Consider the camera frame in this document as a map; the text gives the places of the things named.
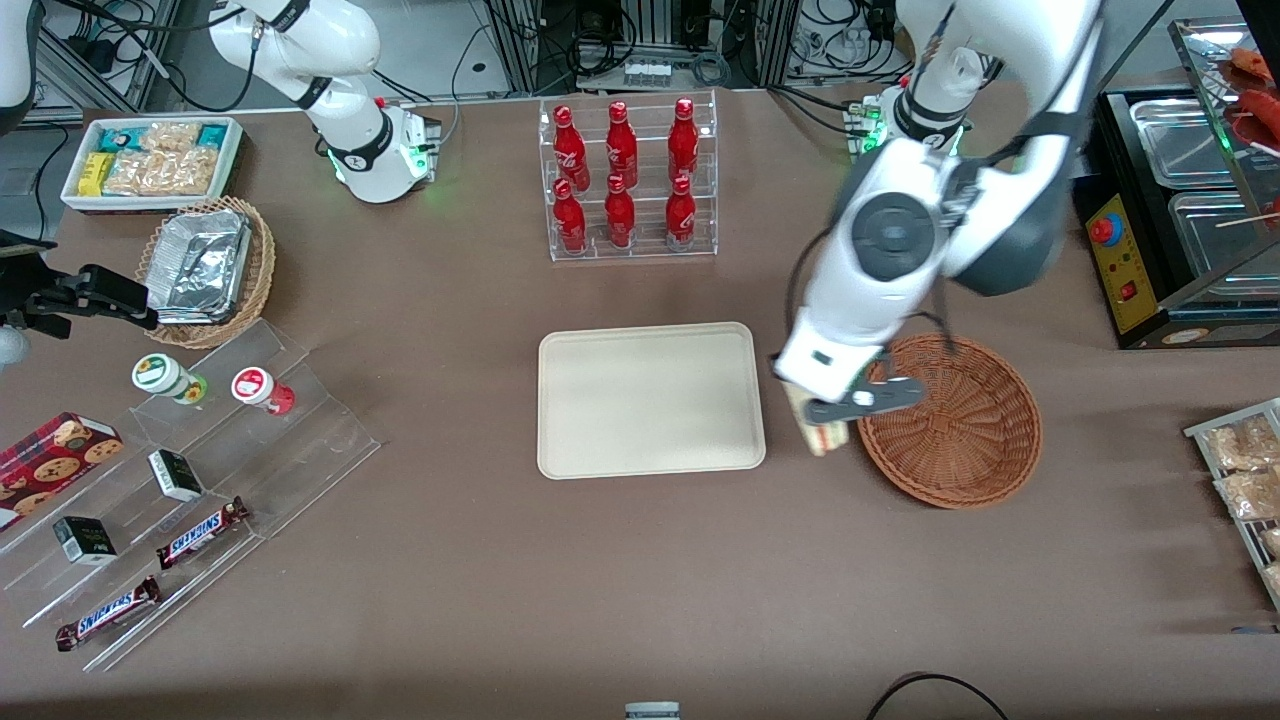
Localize small black box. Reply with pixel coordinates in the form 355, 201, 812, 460
147, 449, 205, 503
52, 516, 118, 567

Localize white cup with red lid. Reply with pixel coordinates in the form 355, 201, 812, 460
231, 367, 297, 417

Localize black looped cable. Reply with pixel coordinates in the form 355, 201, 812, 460
865, 671, 1011, 720

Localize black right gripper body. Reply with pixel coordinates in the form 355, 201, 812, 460
0, 232, 63, 339

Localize stack of foil containers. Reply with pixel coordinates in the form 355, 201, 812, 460
150, 208, 253, 326

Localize black food warmer display cabinet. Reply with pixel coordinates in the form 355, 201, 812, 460
1075, 15, 1280, 351

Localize small tan wicker basket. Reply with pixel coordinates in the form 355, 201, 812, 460
135, 196, 277, 350

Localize white cup with green lid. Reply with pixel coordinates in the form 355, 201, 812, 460
131, 353, 209, 406

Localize beige rectangular serving tray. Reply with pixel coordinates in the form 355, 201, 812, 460
537, 321, 767, 481

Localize clear acrylic step display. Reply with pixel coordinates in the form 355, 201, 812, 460
0, 318, 382, 674

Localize large round brown wicker basket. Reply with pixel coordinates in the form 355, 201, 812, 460
857, 333, 1043, 511

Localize steel food pan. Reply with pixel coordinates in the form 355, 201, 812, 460
1168, 190, 1280, 278
1130, 98, 1241, 189

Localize red cola bottle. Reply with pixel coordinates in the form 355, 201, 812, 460
553, 178, 589, 254
605, 100, 639, 189
665, 175, 697, 251
553, 104, 591, 193
604, 174, 637, 249
668, 97, 700, 184

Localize clear acrylic bottle rack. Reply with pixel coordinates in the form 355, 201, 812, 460
538, 88, 719, 263

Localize small clear cracker bag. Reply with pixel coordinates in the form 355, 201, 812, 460
143, 121, 201, 153

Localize white plastic snack bin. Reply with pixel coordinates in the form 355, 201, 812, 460
60, 116, 247, 217

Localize large clear cracker bag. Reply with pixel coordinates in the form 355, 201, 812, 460
103, 148, 219, 197

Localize red cookie box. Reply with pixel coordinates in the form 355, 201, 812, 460
0, 412, 125, 533

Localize triangle sandwich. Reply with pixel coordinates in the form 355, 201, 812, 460
783, 383, 853, 458

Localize brown snickers bar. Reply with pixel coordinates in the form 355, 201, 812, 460
155, 497, 250, 571
55, 576, 162, 653

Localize grey wire snack rack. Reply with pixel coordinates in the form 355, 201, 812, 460
1184, 397, 1280, 613

